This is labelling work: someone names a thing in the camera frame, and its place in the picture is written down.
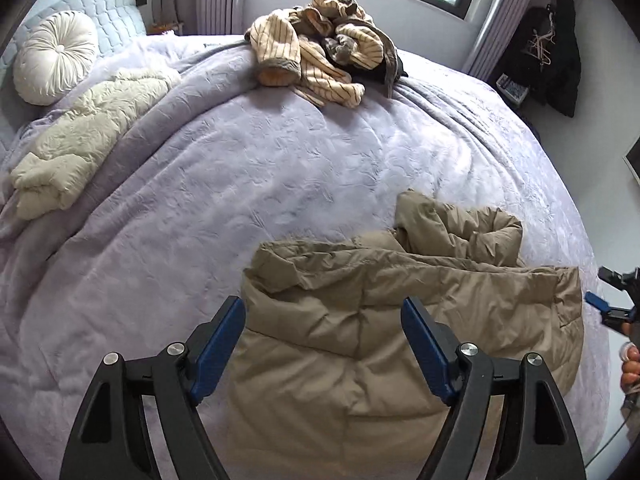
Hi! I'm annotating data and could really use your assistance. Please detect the thin grey cable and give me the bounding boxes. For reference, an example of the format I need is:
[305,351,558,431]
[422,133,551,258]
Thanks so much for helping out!
[582,405,632,467]

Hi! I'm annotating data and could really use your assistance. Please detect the cream quilted jacket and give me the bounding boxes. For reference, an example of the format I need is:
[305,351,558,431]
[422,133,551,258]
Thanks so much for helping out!
[10,67,182,220]

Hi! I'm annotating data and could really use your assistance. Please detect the person's right hand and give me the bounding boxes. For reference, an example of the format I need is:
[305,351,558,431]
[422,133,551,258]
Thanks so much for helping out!
[620,342,640,396]

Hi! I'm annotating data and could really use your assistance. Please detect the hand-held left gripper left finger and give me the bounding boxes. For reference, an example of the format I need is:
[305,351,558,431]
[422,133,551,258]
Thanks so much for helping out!
[59,295,247,480]

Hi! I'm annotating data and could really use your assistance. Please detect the grey quilted headboard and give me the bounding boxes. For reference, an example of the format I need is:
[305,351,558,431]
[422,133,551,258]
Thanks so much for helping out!
[0,0,148,151]

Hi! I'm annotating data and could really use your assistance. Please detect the bed with lavender cover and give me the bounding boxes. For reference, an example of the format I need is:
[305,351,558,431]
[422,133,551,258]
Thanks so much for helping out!
[0,35,618,480]

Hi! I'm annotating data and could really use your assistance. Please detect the clothes hangers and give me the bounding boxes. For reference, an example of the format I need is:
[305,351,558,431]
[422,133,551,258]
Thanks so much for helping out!
[530,5,557,67]

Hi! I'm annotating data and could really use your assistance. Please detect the black hanging coat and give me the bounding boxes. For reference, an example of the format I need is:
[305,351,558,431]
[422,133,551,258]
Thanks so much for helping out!
[510,0,582,118]

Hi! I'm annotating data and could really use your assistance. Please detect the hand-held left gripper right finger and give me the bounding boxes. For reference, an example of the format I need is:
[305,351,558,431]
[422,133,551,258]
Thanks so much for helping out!
[401,296,587,480]

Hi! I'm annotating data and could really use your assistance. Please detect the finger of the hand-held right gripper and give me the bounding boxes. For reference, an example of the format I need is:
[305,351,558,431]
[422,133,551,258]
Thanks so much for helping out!
[598,266,626,291]
[585,291,636,332]

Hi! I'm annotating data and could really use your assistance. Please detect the khaki puffer jacket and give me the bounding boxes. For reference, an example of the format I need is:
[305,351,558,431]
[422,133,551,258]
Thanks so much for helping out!
[227,189,586,480]

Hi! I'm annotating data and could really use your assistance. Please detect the dark grey garment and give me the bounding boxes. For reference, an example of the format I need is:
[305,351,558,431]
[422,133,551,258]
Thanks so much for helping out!
[320,35,408,98]

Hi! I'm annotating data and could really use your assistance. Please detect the cream striped fleece garment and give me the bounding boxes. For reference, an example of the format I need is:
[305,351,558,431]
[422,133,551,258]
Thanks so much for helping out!
[244,0,386,108]

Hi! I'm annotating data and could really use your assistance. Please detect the round cream pillow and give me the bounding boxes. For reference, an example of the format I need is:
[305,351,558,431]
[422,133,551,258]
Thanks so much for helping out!
[13,11,99,107]

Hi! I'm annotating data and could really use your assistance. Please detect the printed box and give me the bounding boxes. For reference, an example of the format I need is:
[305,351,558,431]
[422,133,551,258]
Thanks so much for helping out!
[496,74,530,103]

